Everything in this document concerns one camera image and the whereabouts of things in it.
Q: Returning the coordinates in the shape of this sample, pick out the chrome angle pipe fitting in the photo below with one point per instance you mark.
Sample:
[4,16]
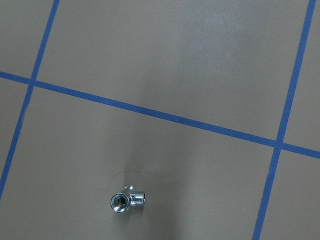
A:
[126,199]

